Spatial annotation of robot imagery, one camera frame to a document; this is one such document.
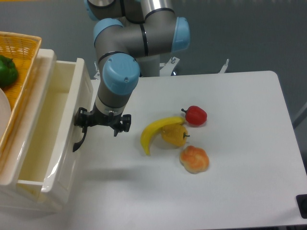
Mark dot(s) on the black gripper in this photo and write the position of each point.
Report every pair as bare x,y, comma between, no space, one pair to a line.
119,123

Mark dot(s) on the white drawer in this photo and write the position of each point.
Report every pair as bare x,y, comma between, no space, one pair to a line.
48,170

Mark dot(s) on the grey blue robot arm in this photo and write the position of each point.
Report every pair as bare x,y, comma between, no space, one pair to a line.
125,31

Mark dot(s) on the white drawer cabinet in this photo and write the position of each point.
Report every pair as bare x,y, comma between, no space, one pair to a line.
16,192

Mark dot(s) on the yellow banana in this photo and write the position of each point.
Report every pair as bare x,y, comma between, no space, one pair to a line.
154,128

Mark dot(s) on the yellow bell pepper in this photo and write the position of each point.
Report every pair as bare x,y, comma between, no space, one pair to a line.
175,134

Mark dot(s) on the red bell pepper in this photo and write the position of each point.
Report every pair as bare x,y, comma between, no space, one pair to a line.
195,116

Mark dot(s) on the orange bread roll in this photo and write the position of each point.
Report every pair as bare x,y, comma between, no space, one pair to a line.
195,160

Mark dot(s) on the white plate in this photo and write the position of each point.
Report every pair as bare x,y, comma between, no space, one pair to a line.
5,112

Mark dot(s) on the green bell pepper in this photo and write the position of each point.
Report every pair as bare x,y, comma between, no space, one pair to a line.
8,71

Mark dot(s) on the yellow woven basket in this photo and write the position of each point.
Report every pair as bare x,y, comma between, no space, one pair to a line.
23,49

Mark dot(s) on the black corner object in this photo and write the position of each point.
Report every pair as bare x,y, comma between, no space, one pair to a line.
302,205

